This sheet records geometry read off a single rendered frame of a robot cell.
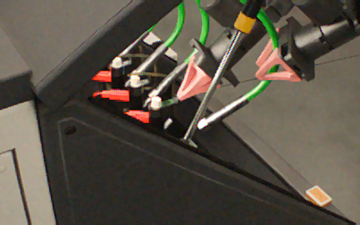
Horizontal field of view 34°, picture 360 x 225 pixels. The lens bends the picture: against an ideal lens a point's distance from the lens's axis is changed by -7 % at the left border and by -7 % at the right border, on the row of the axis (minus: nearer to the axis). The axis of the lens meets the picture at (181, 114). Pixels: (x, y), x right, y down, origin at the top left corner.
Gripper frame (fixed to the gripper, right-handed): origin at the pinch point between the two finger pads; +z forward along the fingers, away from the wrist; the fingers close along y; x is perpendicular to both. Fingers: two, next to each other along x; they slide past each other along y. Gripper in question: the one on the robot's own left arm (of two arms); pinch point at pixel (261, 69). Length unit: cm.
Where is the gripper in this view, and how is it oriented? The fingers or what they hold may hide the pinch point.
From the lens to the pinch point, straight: 104.4
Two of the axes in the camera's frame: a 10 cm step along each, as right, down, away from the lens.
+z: -6.9, 3.8, 6.1
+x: 7.0, 5.4, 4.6
